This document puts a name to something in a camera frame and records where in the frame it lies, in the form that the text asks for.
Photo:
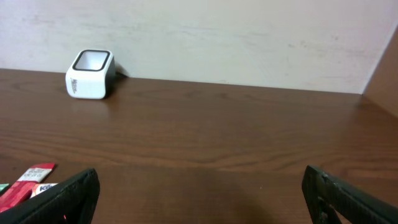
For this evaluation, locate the red stick sachet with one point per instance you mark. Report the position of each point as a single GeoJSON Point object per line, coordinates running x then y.
{"type": "Point", "coordinates": [25, 185]}

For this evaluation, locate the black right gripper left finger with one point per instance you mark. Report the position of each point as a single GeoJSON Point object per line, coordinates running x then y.
{"type": "Point", "coordinates": [71, 201]}

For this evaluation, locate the orange tissue pack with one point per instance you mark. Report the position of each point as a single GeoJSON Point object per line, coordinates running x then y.
{"type": "Point", "coordinates": [39, 188]}

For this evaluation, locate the white barcode scanner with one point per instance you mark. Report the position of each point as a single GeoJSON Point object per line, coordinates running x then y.
{"type": "Point", "coordinates": [91, 75]}

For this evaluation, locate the teal wet wipes pack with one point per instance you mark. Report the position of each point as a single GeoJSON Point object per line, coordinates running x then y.
{"type": "Point", "coordinates": [3, 187]}

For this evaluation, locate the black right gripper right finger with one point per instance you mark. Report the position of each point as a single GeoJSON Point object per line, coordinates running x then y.
{"type": "Point", "coordinates": [328, 197]}

